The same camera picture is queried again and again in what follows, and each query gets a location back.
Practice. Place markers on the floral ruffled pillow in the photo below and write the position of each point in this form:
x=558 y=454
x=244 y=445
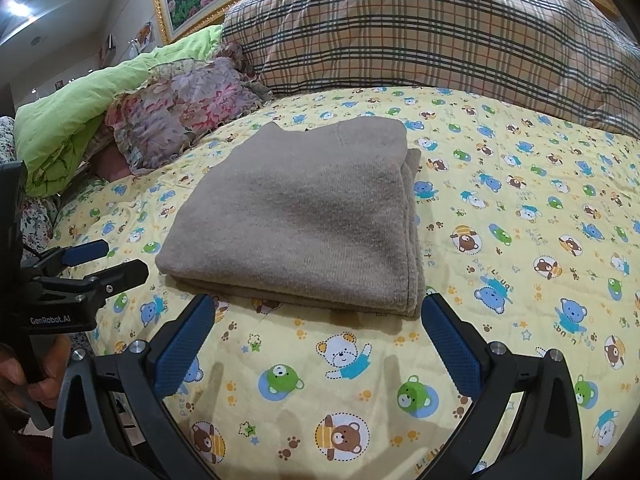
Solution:
x=175 y=110

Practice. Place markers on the plaid quilt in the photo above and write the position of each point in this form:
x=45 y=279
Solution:
x=425 y=35

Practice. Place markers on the floral bed sheet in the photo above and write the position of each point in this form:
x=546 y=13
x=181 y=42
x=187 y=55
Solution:
x=35 y=215

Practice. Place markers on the person's left hand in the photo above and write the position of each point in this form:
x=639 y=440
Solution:
x=47 y=387

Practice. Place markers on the green quilt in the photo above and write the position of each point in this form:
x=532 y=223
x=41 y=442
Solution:
x=80 y=120

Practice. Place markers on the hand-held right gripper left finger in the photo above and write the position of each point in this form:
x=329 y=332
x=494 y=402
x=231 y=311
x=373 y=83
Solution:
x=182 y=347

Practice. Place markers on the beige knit sweater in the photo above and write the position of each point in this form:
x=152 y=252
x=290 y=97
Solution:
x=300 y=230

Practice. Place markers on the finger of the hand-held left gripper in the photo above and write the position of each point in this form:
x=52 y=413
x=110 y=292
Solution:
x=125 y=275
x=87 y=252

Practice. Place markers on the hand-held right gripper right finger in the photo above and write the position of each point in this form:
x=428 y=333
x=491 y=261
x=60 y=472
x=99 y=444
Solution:
x=452 y=347

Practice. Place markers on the yellow bear-print blanket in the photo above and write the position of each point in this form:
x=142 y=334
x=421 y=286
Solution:
x=500 y=260

